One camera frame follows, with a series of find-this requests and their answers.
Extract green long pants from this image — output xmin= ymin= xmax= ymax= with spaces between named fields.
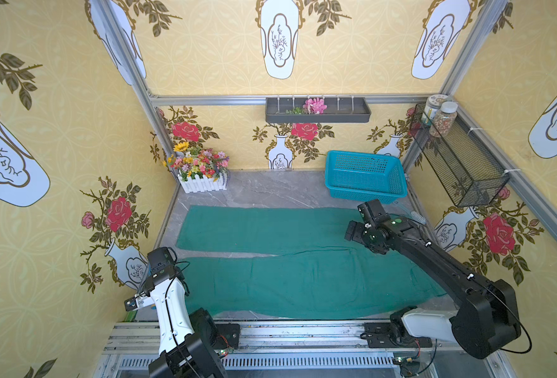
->
xmin=176 ymin=206 xmax=444 ymax=320

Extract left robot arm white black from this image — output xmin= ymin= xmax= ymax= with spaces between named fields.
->
xmin=124 ymin=266 xmax=231 ymax=377

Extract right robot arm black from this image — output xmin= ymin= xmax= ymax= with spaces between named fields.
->
xmin=345 ymin=218 xmax=530 ymax=359

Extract teal plastic basket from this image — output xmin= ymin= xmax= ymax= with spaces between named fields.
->
xmin=325 ymin=151 xmax=408 ymax=204

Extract flower box white fence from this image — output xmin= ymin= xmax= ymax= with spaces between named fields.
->
xmin=164 ymin=142 xmax=230 ymax=194

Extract jar with colourful beads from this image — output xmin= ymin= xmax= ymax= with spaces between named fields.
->
xmin=430 ymin=101 xmax=459 ymax=138

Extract jar with yellow label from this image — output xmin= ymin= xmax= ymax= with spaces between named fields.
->
xmin=421 ymin=94 xmax=450 ymax=124

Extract pink artificial flower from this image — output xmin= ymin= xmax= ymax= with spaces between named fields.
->
xmin=303 ymin=98 xmax=327 ymax=114

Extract small brush clear handle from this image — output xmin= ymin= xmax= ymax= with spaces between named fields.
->
xmin=401 ymin=207 xmax=427 ymax=225

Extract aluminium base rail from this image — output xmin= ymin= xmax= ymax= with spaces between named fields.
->
xmin=93 ymin=320 xmax=516 ymax=378

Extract black wire mesh basket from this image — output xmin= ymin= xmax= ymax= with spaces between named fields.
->
xmin=409 ymin=104 xmax=510 ymax=208

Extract dark grey wall shelf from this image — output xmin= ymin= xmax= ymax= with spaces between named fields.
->
xmin=265 ymin=95 xmax=371 ymax=124

